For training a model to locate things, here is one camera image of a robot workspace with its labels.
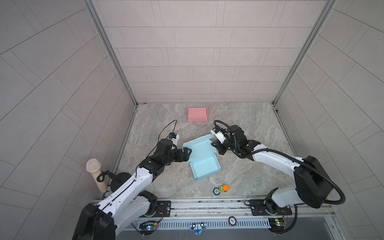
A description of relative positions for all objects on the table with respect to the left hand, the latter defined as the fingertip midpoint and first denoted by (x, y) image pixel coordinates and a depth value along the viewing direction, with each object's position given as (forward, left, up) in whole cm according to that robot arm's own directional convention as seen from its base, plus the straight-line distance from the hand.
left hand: (189, 149), depth 80 cm
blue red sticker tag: (-34, -5, -8) cm, 35 cm away
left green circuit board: (-34, +17, -8) cm, 39 cm away
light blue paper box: (-3, -8, -8) cm, 12 cm away
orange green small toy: (-17, -18, -8) cm, 26 cm away
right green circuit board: (-32, -41, -9) cm, 53 cm away
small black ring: (-18, -13, -11) cm, 25 cm away
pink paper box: (+31, -5, -8) cm, 33 cm away
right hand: (+3, -12, -1) cm, 13 cm away
